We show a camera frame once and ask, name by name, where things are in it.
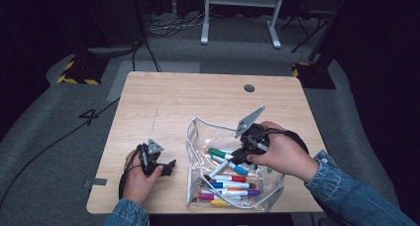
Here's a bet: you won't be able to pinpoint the person's left hand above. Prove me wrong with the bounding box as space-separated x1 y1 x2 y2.
122 150 164 205

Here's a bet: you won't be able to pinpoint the yellow cap marker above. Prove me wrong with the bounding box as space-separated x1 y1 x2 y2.
210 199 232 208

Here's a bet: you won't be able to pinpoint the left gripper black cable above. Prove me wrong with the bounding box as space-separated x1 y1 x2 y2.
118 144 145 200

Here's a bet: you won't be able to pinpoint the clear plastic zipper bag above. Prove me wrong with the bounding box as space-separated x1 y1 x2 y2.
185 116 285 213

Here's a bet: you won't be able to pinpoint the light blue cap marker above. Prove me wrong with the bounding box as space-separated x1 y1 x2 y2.
210 154 250 176

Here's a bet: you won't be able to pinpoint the purple cap marker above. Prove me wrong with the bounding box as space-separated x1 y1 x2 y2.
216 189 263 197

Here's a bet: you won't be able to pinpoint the grey tape strip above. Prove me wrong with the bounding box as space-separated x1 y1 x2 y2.
82 177 109 188

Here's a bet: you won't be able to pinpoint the bright red cap marker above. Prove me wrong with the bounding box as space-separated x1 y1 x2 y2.
211 174 248 183

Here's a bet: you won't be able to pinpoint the black tripod legs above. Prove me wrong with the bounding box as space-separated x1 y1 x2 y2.
280 14 333 54

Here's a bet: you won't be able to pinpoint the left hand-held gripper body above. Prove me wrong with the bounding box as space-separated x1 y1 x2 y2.
138 139 167 178

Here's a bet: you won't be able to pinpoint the person's right hand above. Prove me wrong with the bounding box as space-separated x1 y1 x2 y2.
246 120 321 184

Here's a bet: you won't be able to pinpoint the yellow black striped stand base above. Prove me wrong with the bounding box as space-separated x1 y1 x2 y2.
56 55 110 86

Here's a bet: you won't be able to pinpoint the light green cap marker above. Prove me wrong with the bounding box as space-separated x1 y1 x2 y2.
207 147 236 161

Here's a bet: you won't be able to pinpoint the bundle of floor cables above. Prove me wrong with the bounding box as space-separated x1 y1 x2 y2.
148 11 207 40

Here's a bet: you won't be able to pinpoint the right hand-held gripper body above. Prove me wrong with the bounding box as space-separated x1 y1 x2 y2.
234 105 270 156

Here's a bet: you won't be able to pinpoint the long black floor cable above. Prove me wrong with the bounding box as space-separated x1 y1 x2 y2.
0 97 121 210

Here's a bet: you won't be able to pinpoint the magenta cap marker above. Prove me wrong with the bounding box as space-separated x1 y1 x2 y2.
197 193 229 201

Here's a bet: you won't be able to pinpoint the dark green cap marker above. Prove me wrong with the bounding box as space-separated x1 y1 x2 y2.
251 163 274 173

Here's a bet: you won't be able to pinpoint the black stand base yellow corner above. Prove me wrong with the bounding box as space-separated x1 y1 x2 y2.
291 53 337 90

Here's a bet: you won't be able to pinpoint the dark blue cap marker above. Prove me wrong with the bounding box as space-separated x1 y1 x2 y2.
209 181 249 189

